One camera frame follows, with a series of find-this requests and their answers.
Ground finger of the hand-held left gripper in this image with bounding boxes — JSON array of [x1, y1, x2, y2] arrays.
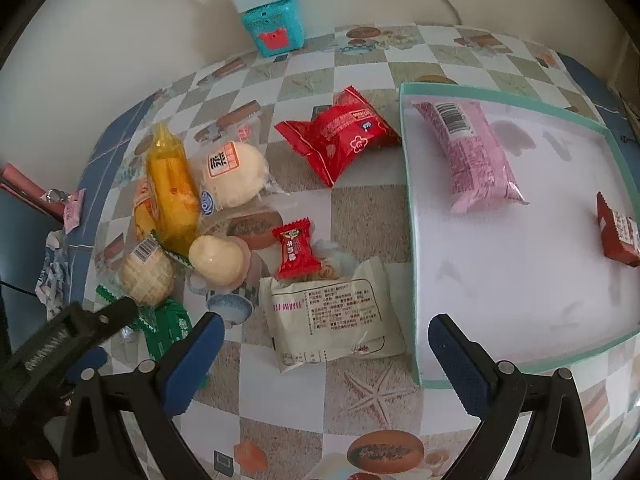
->
[[65, 347, 109, 384], [96, 296, 139, 343]]

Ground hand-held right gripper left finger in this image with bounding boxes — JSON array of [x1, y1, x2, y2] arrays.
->
[[60, 312, 226, 480]]

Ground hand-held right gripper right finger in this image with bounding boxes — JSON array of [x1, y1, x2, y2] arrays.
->
[[427, 313, 594, 480]]

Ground green snack packet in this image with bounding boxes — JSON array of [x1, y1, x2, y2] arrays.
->
[[96, 284, 193, 361]]

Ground round waffle-pattern cake packet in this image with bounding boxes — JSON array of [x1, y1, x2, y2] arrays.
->
[[121, 237, 176, 307]]

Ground pale yellow pudding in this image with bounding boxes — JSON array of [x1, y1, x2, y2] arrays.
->
[[189, 235, 246, 288]]

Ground white tray with teal rim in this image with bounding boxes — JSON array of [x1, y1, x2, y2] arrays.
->
[[398, 81, 640, 390]]

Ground beige snack packet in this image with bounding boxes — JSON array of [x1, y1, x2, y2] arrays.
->
[[259, 256, 407, 373]]

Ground crumpled printed paper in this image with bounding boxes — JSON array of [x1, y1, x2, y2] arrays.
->
[[34, 230, 67, 311]]

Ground orange snack packet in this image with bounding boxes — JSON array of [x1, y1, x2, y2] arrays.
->
[[132, 177, 161, 241]]

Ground small pink wrapper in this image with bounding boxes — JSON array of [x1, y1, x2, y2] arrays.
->
[[62, 189, 87, 234]]

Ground long yellow cake packet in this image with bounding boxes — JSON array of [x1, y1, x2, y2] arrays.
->
[[146, 122, 201, 253]]

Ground small red candy packet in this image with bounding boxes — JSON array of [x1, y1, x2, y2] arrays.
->
[[271, 218, 315, 281]]

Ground clear wrapped white snack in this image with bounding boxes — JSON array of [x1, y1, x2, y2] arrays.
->
[[314, 239, 357, 281]]

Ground dark red stick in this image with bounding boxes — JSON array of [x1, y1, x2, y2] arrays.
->
[[0, 162, 66, 207]]

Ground round white bun packet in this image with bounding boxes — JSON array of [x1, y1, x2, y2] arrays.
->
[[200, 141, 291, 216]]

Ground checkered printed tablecloth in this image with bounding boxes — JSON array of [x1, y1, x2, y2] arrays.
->
[[65, 22, 640, 480]]

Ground pink snack packet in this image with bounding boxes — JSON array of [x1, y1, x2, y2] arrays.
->
[[412, 100, 530, 213]]

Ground small dark red snack box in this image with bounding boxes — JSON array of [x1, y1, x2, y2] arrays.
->
[[596, 192, 640, 267]]

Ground large red snack packet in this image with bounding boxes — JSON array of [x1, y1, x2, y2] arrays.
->
[[274, 86, 402, 188]]

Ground teal box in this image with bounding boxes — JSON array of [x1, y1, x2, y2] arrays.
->
[[240, 0, 306, 57]]

